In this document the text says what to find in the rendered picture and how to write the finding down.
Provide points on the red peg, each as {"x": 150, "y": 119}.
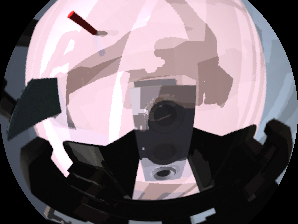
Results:
{"x": 82, "y": 23}

